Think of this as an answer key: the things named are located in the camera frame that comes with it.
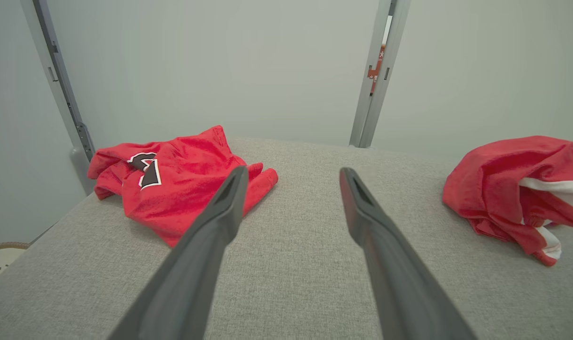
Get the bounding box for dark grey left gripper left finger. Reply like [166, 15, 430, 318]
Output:
[108, 165, 249, 340]

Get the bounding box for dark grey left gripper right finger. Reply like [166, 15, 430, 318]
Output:
[339, 167, 478, 340]

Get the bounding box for red shorts with white stripe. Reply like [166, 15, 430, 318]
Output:
[442, 136, 573, 267]

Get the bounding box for red jersey with number print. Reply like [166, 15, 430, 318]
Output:
[87, 125, 279, 247]

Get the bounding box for red sign sticker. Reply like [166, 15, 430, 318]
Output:
[368, 45, 386, 95]

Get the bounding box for grey metal post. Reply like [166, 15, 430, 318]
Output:
[349, 0, 412, 148]
[21, 0, 97, 194]

